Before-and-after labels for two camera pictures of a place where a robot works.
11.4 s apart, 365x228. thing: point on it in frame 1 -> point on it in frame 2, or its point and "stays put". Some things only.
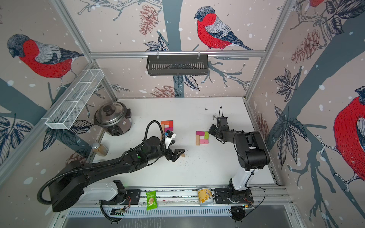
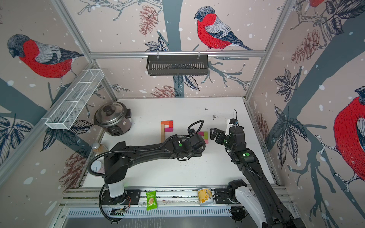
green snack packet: [151, 200] stays put
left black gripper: [175, 156] -> [200, 151]
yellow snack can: [205, 196] stays put
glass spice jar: [100, 149] stays put
